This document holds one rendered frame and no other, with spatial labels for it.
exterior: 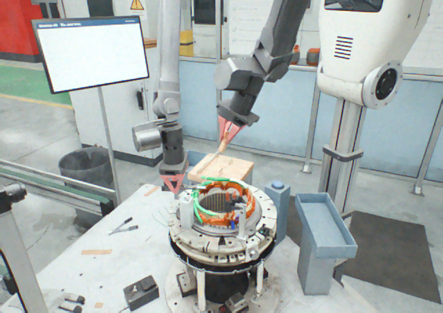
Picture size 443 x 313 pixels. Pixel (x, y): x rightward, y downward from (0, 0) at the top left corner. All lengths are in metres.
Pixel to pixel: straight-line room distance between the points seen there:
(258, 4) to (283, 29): 2.39
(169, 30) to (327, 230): 0.73
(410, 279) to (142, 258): 1.78
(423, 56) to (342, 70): 1.96
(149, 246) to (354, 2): 1.09
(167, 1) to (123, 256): 0.91
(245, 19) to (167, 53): 2.27
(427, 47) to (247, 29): 1.46
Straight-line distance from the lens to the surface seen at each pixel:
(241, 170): 1.19
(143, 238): 1.36
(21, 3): 4.41
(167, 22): 0.86
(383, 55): 0.99
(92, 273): 1.29
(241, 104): 0.74
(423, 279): 2.54
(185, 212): 0.85
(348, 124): 1.11
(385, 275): 2.45
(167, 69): 0.83
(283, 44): 0.66
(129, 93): 3.19
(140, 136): 0.79
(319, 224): 1.05
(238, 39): 3.11
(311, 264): 1.07
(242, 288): 1.16
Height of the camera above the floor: 1.68
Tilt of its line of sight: 26 degrees down
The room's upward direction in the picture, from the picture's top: straight up
